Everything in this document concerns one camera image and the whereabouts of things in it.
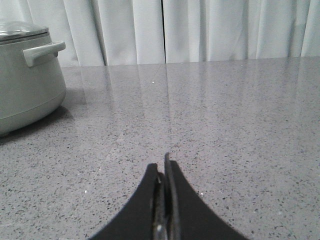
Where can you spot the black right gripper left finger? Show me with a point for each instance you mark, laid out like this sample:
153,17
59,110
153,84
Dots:
142,217

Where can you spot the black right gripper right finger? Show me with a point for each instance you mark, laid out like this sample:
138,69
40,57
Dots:
189,218

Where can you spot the glass pot lid steel rim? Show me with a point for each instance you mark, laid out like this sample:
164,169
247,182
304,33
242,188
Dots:
12,31

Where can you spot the pale green electric cooking pot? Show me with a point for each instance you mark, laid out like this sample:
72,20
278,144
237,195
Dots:
31,81

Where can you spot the white pleated curtain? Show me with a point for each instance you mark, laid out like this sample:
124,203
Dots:
129,32

